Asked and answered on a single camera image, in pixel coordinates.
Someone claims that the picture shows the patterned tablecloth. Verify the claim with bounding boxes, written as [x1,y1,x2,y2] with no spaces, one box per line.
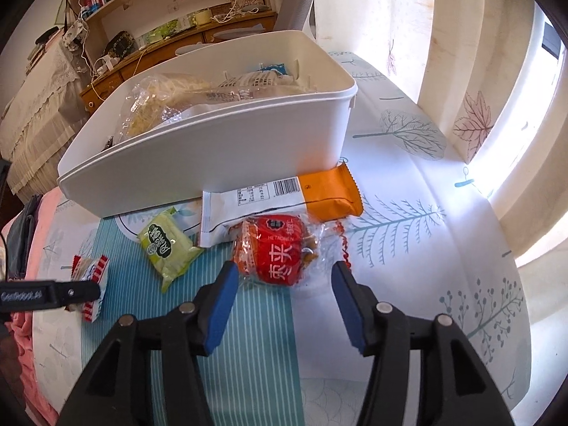
[32,52,530,425]

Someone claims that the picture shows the pink bed quilt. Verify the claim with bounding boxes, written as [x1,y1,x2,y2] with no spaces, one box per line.
[1,187,62,425]

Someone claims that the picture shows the orange white snack pack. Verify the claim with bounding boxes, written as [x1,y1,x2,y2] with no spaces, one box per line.
[198,164,363,248]

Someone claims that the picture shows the red white small sachet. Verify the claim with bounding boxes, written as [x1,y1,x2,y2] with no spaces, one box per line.
[65,255,110,323]

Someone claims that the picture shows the red date walnut pack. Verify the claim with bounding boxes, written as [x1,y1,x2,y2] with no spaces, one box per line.
[232,214,319,286]

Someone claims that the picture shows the white plastic storage bin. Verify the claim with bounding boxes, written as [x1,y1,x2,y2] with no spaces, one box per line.
[58,31,357,217]

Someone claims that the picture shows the navy folded trousers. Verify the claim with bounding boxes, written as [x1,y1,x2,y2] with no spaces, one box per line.
[7,194,42,280]

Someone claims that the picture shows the yellow mug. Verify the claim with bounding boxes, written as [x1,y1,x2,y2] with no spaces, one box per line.
[191,8,213,27]

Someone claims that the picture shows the green pineapple cake pack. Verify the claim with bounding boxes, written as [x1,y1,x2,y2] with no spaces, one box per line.
[138,208,204,293]

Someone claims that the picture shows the lace covered piano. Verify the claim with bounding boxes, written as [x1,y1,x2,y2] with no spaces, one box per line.
[1,35,89,202]

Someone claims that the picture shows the blue candy pack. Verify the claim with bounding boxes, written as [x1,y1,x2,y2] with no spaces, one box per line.
[259,62,288,75]

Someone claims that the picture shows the wooden desk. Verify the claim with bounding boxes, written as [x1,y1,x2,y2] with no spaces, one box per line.
[80,11,277,115]

